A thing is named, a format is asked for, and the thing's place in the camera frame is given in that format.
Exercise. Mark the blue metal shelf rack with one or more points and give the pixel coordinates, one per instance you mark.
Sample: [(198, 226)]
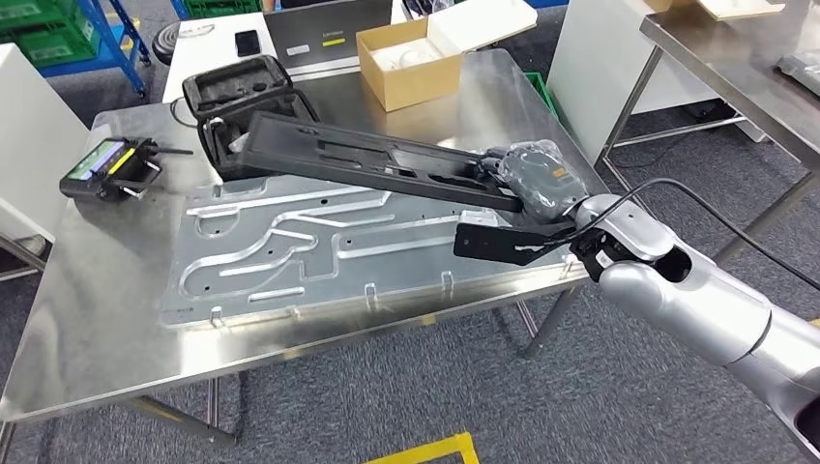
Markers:
[(70, 68)]

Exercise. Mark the stainless steel workbench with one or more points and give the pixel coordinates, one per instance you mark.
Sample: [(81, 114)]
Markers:
[(96, 307)]

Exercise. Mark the beige flat box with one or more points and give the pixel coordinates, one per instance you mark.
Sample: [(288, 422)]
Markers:
[(737, 8)]

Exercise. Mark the white cabinet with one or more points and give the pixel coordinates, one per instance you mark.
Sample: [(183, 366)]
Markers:
[(596, 64), (32, 128)]

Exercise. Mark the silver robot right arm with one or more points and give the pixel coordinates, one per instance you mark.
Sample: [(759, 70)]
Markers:
[(679, 301)]

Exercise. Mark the white table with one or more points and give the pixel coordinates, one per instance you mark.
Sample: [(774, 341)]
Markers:
[(205, 45)]

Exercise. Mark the black perforated panel part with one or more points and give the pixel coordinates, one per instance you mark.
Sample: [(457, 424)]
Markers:
[(307, 157)]

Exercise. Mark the grey grooved metal plate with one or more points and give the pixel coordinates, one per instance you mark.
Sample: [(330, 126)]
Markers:
[(384, 269)]

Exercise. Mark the green plastic crate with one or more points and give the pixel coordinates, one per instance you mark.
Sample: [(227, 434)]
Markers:
[(541, 93), (45, 32), (221, 8)]

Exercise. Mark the stainless steel table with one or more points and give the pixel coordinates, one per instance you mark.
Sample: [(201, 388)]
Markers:
[(717, 58)]

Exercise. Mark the black camera bracket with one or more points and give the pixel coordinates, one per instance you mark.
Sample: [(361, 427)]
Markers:
[(493, 244)]

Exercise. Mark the black open foam case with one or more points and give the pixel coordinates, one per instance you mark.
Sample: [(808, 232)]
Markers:
[(237, 83)]

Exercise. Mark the grey plastic wrapped item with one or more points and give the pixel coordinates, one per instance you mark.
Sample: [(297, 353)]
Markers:
[(801, 70)]

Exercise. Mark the yellow floor tape square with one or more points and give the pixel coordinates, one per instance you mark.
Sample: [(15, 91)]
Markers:
[(448, 443)]

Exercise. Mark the dark grey flat case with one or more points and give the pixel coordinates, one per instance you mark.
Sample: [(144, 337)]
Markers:
[(320, 25)]

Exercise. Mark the black round base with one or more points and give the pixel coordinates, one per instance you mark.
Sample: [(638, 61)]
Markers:
[(165, 41)]

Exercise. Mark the cardboard box with white lid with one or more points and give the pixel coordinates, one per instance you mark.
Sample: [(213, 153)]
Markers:
[(410, 89)]

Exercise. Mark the black handheld controller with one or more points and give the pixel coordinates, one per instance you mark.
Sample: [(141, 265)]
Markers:
[(102, 173)]

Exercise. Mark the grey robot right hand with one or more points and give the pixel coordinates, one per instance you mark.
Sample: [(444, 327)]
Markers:
[(544, 182)]

